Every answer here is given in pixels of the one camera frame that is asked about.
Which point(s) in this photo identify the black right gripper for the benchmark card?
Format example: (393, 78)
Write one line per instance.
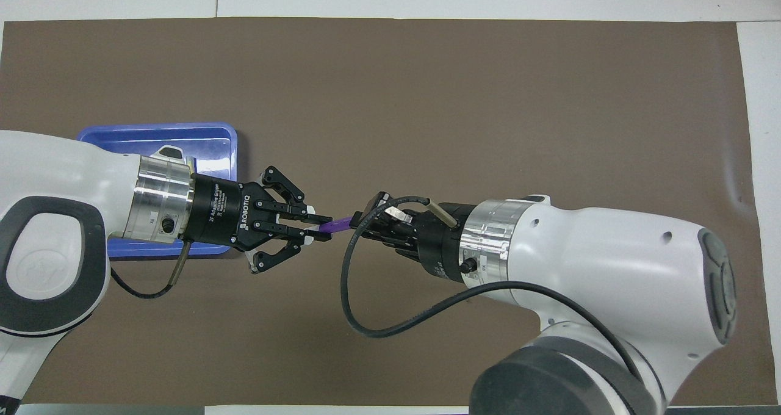
(436, 241)

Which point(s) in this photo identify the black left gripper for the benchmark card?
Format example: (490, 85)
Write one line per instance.
(219, 210)

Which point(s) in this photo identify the purple marker pen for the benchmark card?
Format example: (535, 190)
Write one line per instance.
(337, 224)

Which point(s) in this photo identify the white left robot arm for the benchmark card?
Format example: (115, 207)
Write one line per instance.
(73, 177)

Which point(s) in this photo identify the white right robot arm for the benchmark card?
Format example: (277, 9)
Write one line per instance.
(610, 256)

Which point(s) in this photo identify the blue plastic tray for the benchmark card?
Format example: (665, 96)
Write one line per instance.
(207, 143)

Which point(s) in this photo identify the brown table mat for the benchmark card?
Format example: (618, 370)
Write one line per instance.
(427, 97)

